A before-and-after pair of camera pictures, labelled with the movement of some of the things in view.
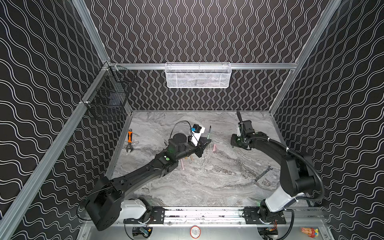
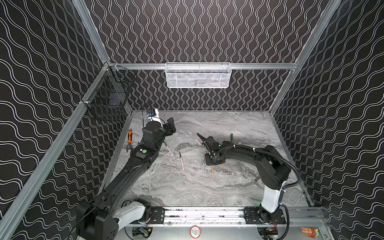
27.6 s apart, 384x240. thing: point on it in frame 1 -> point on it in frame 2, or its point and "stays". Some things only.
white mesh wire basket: [198, 75] stays
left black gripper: [200, 147] -> [167, 128]
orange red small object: [310, 232] stays
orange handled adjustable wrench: [129, 140] stays
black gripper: [196, 136] -> [156, 117]
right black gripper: [243, 132] -> [208, 144]
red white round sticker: [195, 231] stays
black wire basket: [109, 93] stays
